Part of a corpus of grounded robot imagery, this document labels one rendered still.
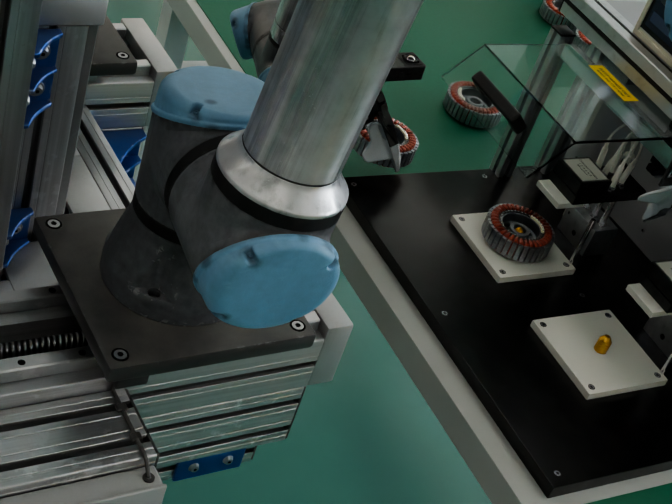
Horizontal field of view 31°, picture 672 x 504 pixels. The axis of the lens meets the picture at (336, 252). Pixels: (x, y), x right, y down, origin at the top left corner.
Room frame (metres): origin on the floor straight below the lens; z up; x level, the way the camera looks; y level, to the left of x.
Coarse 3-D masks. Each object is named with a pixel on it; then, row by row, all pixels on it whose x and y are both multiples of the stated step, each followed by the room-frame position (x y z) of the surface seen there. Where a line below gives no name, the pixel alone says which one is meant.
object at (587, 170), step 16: (560, 160) 1.65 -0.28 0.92; (576, 160) 1.66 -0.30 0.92; (592, 160) 1.68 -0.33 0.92; (560, 176) 1.64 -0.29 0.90; (576, 176) 1.62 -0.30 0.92; (592, 176) 1.63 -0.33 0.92; (608, 176) 1.69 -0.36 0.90; (544, 192) 1.62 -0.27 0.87; (560, 192) 1.62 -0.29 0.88; (576, 192) 1.60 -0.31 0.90; (592, 192) 1.62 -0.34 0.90; (608, 192) 1.65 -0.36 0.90; (624, 192) 1.66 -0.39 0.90; (640, 192) 1.68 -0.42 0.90; (560, 208) 1.59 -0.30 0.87; (608, 208) 1.67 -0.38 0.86
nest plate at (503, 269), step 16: (464, 224) 1.60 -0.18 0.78; (480, 224) 1.61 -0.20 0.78; (480, 240) 1.57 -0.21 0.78; (480, 256) 1.54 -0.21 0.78; (496, 256) 1.54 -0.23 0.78; (560, 256) 1.61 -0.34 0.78; (496, 272) 1.50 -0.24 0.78; (512, 272) 1.52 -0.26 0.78; (528, 272) 1.53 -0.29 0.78; (544, 272) 1.55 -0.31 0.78; (560, 272) 1.57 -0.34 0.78
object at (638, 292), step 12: (660, 264) 1.46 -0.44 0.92; (648, 276) 1.46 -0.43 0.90; (660, 276) 1.44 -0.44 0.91; (636, 288) 1.44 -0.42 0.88; (648, 288) 1.45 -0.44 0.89; (660, 288) 1.43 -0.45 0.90; (636, 300) 1.43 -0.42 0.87; (648, 300) 1.43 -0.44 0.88; (660, 300) 1.43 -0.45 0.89; (648, 312) 1.41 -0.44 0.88; (660, 312) 1.41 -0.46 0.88
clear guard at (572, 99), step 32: (480, 64) 1.60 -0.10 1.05; (512, 64) 1.60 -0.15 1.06; (544, 64) 1.64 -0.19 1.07; (576, 64) 1.68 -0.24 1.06; (608, 64) 1.72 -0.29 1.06; (480, 96) 1.55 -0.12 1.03; (512, 96) 1.54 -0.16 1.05; (544, 96) 1.54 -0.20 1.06; (576, 96) 1.58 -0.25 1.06; (608, 96) 1.61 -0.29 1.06; (640, 96) 1.65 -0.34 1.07; (544, 128) 1.48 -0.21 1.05; (576, 128) 1.49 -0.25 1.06; (608, 128) 1.52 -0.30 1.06; (640, 128) 1.55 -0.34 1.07; (512, 160) 1.44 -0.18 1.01; (544, 160) 1.43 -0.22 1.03
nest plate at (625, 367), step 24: (600, 312) 1.50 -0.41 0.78; (552, 336) 1.40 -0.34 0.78; (576, 336) 1.42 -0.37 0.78; (624, 336) 1.46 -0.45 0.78; (576, 360) 1.37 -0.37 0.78; (600, 360) 1.39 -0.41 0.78; (624, 360) 1.41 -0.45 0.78; (648, 360) 1.43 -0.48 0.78; (576, 384) 1.33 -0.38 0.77; (600, 384) 1.33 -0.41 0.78; (624, 384) 1.35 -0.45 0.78; (648, 384) 1.38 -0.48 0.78
